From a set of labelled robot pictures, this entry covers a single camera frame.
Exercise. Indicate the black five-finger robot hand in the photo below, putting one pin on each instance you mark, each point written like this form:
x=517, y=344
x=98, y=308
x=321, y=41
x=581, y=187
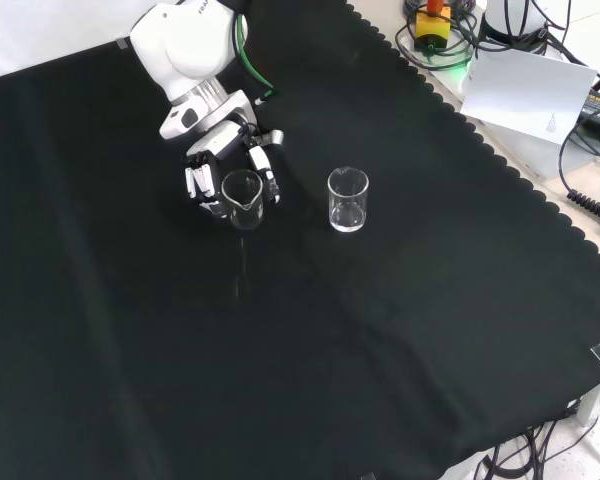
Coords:
x=205, y=185

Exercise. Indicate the clear glass beaker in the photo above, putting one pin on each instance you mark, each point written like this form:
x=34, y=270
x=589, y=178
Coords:
x=348, y=210
x=244, y=210

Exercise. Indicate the black table cloth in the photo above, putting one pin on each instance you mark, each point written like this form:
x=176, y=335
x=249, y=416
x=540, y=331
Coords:
x=280, y=325

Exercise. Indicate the yellow stop button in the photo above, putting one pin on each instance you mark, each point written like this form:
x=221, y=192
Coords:
x=432, y=27

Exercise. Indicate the pale board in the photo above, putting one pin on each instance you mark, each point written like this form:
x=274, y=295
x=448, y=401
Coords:
x=525, y=95

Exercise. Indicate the white bench bracket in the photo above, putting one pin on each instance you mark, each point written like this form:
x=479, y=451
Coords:
x=597, y=400

